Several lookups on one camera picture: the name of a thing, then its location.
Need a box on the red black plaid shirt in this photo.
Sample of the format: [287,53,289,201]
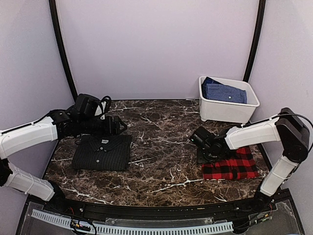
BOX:
[202,146,259,180]

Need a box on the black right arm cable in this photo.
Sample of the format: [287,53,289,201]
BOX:
[278,114,313,147]

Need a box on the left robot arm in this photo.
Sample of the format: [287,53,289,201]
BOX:
[0,94,128,213]

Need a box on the black pinstriped long sleeve shirt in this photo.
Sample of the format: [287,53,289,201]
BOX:
[71,135,132,171]

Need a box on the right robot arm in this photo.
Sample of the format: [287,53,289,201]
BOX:
[190,108,313,212]

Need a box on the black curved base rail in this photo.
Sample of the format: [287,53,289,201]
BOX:
[26,188,294,221]

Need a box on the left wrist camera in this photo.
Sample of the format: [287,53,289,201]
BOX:
[94,95,112,120]

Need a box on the white plastic bin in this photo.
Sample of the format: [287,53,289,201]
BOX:
[199,76,260,123]

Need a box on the left black frame post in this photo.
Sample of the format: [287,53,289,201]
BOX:
[48,0,78,101]

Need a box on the white slotted cable duct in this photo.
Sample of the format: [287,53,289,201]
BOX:
[31,209,233,235]

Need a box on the blue checked shirt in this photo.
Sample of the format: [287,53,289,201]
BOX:
[201,77,247,104]

